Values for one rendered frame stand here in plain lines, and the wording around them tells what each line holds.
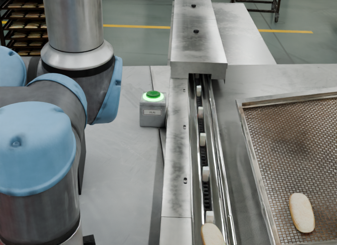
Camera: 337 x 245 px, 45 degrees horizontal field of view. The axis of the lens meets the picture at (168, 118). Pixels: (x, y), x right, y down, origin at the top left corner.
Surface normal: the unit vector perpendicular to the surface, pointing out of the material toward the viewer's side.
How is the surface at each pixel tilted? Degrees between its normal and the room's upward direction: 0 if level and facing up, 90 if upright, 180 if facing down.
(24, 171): 87
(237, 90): 0
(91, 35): 97
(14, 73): 45
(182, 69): 90
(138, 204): 0
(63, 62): 54
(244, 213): 0
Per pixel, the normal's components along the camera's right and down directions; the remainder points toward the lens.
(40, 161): 0.52, 0.38
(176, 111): 0.03, -0.88
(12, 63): -0.04, -0.29
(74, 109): 0.80, -0.55
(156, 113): -0.03, 0.48
